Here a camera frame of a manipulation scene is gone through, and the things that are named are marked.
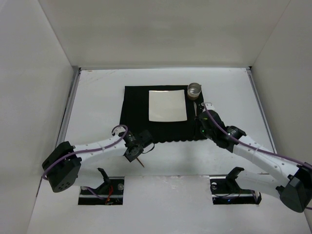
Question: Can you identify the silver knife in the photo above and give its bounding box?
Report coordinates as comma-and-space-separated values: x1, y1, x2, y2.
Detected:
193, 101, 197, 117

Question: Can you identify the black cloth placemat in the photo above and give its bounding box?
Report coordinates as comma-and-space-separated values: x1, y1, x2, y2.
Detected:
119, 85, 206, 143

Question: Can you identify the metal cup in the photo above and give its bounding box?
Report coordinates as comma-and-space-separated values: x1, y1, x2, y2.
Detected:
187, 82, 202, 100

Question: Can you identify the square white plate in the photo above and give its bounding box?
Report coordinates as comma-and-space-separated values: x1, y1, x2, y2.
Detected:
148, 90, 188, 122

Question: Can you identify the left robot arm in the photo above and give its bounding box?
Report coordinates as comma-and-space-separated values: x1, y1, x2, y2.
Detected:
42, 125, 155, 197

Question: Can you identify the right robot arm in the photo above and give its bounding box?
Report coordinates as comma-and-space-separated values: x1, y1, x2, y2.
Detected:
198, 108, 312, 213

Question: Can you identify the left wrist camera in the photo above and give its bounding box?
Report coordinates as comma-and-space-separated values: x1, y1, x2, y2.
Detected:
111, 125, 125, 136

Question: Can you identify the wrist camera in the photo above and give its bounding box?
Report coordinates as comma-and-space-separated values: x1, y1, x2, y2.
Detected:
111, 125, 125, 136
201, 102, 215, 111

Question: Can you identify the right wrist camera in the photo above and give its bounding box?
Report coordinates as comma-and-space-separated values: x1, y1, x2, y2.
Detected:
201, 102, 215, 111

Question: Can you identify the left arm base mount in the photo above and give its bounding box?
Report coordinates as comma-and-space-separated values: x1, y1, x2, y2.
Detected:
78, 168, 125, 206

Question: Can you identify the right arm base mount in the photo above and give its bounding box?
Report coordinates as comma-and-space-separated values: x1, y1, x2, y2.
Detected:
210, 167, 262, 205

